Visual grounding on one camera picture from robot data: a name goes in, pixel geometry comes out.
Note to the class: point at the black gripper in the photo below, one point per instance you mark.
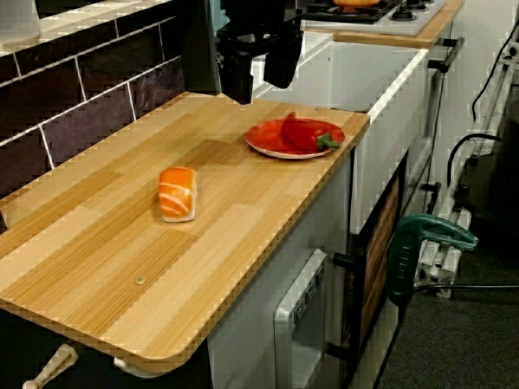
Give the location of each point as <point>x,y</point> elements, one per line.
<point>259,32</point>

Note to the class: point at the red bell pepper toy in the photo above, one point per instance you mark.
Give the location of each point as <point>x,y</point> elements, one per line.
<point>302,133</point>

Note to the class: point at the salmon sushi toy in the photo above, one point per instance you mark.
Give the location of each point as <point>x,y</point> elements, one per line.
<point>176,194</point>

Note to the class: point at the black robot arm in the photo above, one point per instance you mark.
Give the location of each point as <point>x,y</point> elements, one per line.
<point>263,4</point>

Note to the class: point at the red round plate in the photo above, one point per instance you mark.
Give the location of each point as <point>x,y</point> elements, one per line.
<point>263,139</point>

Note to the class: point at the white toy sink unit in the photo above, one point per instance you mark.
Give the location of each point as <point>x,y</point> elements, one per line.
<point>365,81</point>

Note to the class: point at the black burner grate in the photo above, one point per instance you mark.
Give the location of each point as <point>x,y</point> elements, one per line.
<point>353,15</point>

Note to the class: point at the orange pot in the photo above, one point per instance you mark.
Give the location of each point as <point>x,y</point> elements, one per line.
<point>357,2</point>

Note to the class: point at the white toy stove top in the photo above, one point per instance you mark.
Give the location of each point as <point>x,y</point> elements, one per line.
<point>405,26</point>

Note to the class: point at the black stove knob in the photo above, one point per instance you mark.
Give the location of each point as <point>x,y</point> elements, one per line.
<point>417,5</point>
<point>402,15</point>

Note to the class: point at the cream ledge shelf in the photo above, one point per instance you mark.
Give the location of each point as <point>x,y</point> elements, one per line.
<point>101,16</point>

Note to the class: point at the white lidded jar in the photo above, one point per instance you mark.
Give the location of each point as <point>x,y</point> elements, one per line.
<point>18,18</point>

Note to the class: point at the white dispenser panel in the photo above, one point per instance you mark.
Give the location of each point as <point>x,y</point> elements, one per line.
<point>300,324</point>

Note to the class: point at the black box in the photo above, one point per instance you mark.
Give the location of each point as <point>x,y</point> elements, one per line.
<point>494,182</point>

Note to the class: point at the white kitchen cabinet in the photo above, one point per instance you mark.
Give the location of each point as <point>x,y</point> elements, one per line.
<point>243,344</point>

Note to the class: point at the wood-look door black frame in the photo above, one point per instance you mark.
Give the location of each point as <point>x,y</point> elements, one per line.
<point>377,251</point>

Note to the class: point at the aluminium frame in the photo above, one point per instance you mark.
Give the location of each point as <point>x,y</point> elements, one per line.
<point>462,194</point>

